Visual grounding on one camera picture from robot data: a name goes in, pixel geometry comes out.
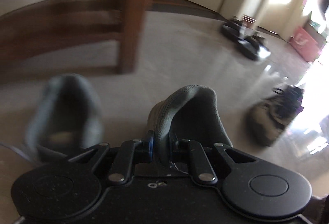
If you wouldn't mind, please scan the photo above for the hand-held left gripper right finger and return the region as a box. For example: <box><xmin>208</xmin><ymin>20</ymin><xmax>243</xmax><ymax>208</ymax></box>
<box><xmin>169</xmin><ymin>134</ymin><xmax>258</xmax><ymax>186</ymax></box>

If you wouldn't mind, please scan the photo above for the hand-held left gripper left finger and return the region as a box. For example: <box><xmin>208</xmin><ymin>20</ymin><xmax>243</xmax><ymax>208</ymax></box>
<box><xmin>67</xmin><ymin>131</ymin><xmax>155</xmax><ymax>185</ymax></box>

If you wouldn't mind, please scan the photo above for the grey mesh sneaker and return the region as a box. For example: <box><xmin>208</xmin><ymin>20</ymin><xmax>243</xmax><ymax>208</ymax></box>
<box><xmin>147</xmin><ymin>84</ymin><xmax>234</xmax><ymax>166</ymax></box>
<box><xmin>26</xmin><ymin>74</ymin><xmax>104</xmax><ymax>163</ymax></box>

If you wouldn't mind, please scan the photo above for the wooden shoe rack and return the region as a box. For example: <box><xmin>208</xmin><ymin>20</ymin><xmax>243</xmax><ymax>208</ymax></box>
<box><xmin>0</xmin><ymin>0</ymin><xmax>157</xmax><ymax>77</ymax></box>

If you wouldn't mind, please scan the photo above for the black sandal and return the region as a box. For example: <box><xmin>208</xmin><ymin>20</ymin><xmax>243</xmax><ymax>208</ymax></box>
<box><xmin>238</xmin><ymin>34</ymin><xmax>270</xmax><ymax>61</ymax></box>
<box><xmin>221</xmin><ymin>17</ymin><xmax>246</xmax><ymax>40</ymax></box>

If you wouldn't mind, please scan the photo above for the pink cardboard box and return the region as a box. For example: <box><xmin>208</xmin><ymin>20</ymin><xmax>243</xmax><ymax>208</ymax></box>
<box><xmin>290</xmin><ymin>26</ymin><xmax>325</xmax><ymax>62</ymax></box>

